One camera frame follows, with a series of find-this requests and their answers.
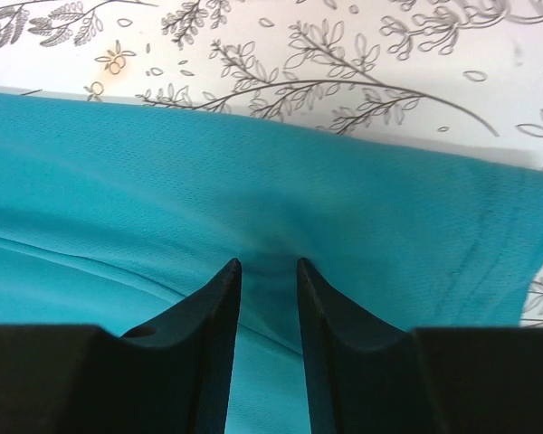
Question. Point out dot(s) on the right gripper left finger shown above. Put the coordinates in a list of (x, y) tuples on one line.
[(183, 379)]

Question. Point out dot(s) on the teal t-shirt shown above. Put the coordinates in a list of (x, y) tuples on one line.
[(111, 213)]

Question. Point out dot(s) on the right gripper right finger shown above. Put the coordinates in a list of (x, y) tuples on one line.
[(359, 370)]

